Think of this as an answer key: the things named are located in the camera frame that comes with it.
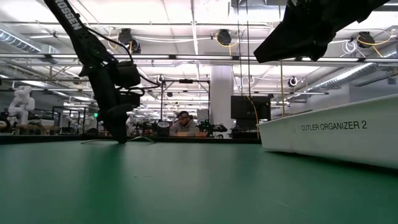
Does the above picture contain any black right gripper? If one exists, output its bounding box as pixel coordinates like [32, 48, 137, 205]
[253, 0, 389, 63]

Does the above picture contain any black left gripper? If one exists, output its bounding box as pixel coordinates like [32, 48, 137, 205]
[79, 63, 141, 144]

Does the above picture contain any black round device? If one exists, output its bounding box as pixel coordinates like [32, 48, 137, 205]
[157, 121, 171, 137]

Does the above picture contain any person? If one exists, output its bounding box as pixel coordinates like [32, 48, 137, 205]
[169, 110, 200, 138]

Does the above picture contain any black monitor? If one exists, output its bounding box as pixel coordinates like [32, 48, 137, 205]
[230, 95, 272, 121]

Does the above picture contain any wooden workbench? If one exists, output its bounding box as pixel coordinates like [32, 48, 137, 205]
[12, 123, 60, 135]

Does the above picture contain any white square column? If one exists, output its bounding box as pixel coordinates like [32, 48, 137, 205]
[210, 65, 234, 138]

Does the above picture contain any green table mat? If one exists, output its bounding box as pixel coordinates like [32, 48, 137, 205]
[0, 140, 398, 224]

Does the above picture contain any white robot figure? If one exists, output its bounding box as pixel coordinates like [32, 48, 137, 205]
[7, 85, 37, 125]

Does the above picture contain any white cutlery organizer tray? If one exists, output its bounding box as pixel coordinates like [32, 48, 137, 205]
[256, 94, 398, 170]

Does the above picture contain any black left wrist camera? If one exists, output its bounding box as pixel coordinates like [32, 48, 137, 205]
[116, 60, 141, 88]

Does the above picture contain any silver ventilation duct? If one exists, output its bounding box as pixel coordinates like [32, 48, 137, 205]
[306, 62, 398, 93]
[0, 29, 41, 54]

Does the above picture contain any black table frame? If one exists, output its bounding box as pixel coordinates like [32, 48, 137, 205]
[0, 134, 262, 144]

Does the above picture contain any black frame stand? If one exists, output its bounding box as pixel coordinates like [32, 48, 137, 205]
[160, 78, 211, 138]

